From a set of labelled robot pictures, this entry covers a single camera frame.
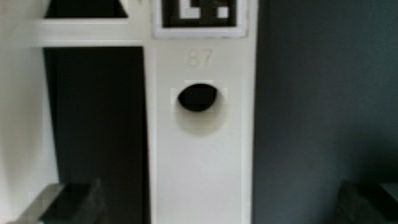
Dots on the white chair back frame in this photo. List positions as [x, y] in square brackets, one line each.
[199, 65]

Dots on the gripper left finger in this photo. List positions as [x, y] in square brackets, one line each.
[67, 204]

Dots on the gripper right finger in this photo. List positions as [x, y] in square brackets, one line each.
[366, 203]

